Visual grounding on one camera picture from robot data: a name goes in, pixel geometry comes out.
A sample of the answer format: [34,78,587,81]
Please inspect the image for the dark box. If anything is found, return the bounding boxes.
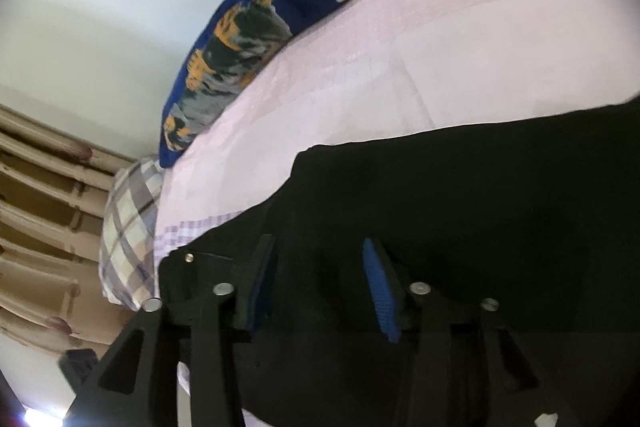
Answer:
[57,348,100,395]

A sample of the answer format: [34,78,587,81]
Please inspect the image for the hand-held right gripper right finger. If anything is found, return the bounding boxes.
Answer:
[362,237,582,427]

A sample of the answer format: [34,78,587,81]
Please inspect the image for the beige curtain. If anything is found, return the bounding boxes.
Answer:
[0,104,147,354]

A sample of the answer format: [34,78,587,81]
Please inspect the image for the pink and purple bed sheet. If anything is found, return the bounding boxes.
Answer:
[154,0,640,258]

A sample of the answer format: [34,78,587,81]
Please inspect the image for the plaid pillow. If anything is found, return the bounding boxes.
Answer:
[98,157,168,311]

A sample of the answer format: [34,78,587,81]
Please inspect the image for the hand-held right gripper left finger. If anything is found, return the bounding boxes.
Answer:
[65,234,279,427]

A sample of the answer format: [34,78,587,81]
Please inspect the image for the black pants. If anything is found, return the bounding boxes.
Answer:
[157,99,640,427]

